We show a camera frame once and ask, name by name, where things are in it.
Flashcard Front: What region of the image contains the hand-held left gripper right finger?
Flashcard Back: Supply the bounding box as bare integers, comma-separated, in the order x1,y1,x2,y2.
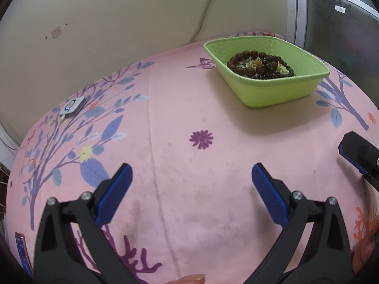
251,162,353,284

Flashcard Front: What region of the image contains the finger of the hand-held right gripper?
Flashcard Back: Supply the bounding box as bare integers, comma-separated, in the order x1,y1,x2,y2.
338,131,379,184

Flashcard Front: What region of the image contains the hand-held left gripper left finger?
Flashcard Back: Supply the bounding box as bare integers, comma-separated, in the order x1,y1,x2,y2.
33,163,134,284

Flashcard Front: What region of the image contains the green plastic basin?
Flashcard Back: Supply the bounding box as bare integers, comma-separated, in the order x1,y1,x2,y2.
203,35,330,109

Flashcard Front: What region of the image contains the dark green bead bracelet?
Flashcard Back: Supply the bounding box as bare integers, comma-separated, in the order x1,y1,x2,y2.
261,54,295,79

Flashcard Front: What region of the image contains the brown wooden bead bracelet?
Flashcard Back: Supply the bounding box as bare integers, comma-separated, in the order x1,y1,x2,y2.
226,50,268,78

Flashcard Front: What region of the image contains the person's left hand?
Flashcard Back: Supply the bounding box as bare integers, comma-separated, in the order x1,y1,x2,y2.
167,274,207,284

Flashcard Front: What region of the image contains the pink floral bedsheet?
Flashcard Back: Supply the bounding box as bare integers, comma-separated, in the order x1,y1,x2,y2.
6,31,379,284

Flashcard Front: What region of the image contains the white square charger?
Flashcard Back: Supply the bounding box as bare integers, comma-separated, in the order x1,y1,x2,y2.
58,97,88,116

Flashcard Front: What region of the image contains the smartphone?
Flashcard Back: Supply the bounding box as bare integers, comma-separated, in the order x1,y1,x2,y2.
14,232,34,276

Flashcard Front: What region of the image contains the frosted glass door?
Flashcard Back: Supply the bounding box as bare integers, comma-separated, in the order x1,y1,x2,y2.
305,0,379,108

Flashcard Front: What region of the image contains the white door frame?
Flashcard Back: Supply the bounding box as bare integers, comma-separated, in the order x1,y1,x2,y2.
285,0,309,49

